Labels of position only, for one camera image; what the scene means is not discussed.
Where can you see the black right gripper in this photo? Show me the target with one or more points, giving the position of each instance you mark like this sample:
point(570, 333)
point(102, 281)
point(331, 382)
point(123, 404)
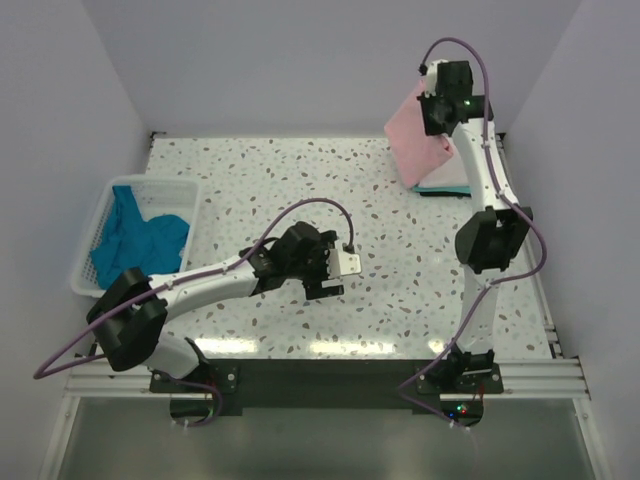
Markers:
point(429, 127)

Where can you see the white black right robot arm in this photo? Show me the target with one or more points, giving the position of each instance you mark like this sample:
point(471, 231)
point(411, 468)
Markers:
point(490, 239)

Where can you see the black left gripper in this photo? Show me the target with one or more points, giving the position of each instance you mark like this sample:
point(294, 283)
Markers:
point(313, 287)

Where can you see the folded black t shirt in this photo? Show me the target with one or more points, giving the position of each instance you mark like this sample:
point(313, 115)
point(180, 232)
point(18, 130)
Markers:
point(435, 169)

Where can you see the white plastic basket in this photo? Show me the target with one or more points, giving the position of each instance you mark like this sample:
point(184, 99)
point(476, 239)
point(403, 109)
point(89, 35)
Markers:
point(155, 196)

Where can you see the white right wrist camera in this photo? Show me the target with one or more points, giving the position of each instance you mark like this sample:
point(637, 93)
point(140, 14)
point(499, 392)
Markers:
point(430, 78)

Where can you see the pink t shirt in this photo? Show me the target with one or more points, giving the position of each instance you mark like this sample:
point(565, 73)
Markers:
point(405, 129)

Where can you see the folded white t shirt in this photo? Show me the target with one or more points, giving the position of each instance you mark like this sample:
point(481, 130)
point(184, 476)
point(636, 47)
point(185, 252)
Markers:
point(469, 147)

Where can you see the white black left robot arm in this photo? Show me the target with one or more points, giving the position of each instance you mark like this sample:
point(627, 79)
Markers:
point(129, 318)

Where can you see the blue t shirt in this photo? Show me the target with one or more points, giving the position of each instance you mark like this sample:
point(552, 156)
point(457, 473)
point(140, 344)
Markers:
point(128, 241)

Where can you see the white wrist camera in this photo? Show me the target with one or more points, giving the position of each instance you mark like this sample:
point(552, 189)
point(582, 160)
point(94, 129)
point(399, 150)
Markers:
point(341, 263)
point(430, 78)

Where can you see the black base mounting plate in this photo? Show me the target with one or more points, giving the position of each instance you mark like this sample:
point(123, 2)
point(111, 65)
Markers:
point(228, 387)

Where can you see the aluminium frame rail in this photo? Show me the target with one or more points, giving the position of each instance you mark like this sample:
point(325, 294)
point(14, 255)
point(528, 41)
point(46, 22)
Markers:
point(521, 379)

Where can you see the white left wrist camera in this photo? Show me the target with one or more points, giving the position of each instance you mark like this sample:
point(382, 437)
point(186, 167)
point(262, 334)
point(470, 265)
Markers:
point(341, 263)

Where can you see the folded teal t shirt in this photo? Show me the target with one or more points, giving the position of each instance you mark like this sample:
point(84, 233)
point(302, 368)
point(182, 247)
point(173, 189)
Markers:
point(462, 191)

